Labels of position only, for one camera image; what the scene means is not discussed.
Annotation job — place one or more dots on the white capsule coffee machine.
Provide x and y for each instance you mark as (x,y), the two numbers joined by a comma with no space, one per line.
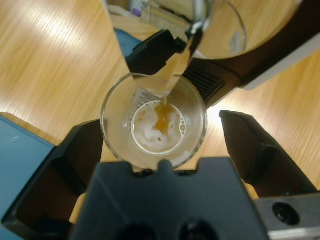
(250,30)

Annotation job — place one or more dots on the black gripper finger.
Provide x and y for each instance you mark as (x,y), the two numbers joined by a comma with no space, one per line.
(55,180)
(270,165)

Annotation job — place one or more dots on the teal plastic tray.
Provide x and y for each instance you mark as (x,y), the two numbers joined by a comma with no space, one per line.
(17,160)

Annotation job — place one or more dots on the clear glass cup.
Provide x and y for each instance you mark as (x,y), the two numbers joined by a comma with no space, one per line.
(153,125)

